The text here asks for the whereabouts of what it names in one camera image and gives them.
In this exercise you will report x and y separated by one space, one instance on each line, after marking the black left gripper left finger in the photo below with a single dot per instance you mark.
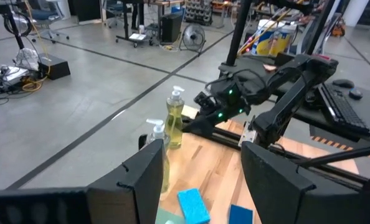
132 186

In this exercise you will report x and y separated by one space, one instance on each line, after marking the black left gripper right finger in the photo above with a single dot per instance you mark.
272 186

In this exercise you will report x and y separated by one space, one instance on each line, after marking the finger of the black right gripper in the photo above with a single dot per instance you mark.
202 127

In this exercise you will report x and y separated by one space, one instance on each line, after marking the yellow dish soap pump bottle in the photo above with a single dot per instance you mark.
158 137
174 124

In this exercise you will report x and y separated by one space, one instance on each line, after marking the blue kitchen sponge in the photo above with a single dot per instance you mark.
240 215
193 207

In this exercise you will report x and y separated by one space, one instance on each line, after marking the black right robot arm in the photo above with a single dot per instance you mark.
284 109

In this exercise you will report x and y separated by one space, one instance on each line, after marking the metal floor fan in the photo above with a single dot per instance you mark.
193 37

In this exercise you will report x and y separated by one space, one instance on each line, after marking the paper towel pack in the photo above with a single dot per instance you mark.
277 40

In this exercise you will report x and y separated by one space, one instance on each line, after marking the black computer tower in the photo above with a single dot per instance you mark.
171 28

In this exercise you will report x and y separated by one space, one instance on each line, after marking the black computer keyboard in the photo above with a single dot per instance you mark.
344 112

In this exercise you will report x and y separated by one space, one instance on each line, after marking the black floor box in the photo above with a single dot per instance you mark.
55 67

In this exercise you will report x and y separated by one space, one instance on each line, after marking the white crumpled cloth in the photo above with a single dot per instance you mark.
27 57

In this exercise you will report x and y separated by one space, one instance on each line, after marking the office chair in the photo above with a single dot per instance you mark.
45 15

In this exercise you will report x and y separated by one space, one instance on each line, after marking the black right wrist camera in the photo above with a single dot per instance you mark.
203 100

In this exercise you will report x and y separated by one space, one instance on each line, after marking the black aluminium frame rail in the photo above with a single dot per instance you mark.
228 136

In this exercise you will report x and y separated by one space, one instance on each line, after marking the black frame post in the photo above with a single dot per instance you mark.
320 28
238 34

